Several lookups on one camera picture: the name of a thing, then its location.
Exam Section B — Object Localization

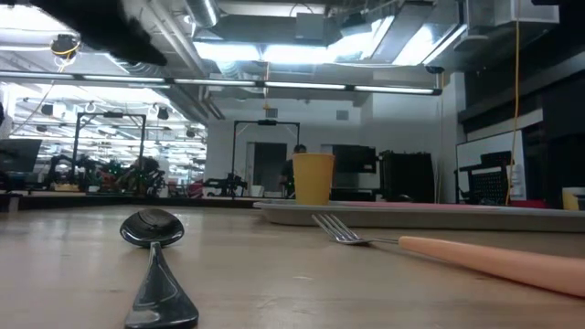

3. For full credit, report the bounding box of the long linear ceiling light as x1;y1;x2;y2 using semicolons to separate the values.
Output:
0;70;443;97

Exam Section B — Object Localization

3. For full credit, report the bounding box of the ceiling cable reel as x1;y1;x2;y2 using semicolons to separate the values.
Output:
48;33;82;59

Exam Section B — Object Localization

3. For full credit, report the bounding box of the silver round ventilation duct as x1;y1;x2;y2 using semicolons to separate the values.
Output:
185;0;220;29

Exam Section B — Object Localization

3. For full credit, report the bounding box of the hanging yellow cable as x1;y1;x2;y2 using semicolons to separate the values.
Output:
505;0;522;206

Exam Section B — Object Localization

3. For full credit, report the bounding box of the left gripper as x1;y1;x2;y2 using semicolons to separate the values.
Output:
29;0;168;67

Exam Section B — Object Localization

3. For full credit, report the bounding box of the black spoon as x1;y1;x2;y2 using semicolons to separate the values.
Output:
119;208;200;329

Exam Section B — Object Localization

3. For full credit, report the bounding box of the grey ceiling box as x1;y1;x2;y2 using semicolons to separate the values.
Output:
294;12;330;45

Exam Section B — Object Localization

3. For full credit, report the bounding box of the grey tray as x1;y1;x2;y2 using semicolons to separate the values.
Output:
253;199;585;233

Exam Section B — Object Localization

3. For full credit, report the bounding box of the red box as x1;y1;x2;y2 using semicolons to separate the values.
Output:
508;198;548;209

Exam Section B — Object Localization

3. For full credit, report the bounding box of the black computer monitor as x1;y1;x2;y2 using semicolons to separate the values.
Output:
0;138;43;174

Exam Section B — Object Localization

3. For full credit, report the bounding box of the black wall screen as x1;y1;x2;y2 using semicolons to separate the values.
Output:
332;144;378;175

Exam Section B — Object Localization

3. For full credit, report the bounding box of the yellow and white container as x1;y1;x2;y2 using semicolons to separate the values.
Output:
561;186;585;212

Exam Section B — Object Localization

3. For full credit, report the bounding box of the black cabinet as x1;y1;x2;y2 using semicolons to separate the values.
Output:
378;150;436;204

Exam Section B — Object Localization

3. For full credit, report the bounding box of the whiteboard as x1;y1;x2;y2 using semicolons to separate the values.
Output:
455;130;527;202

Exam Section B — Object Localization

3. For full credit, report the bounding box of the black rig frame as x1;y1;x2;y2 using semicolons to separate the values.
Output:
231;120;302;198
71;111;147;184

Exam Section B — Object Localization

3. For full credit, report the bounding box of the fork with peach handle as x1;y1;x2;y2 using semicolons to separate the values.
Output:
312;213;585;299

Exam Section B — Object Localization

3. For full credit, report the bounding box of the yellow cup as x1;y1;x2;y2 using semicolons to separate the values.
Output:
292;153;336;207

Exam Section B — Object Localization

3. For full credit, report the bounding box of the black perforated cart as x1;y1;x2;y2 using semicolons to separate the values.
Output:
453;151;514;206

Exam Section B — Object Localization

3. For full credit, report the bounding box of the person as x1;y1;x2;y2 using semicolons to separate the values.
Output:
280;143;308;198

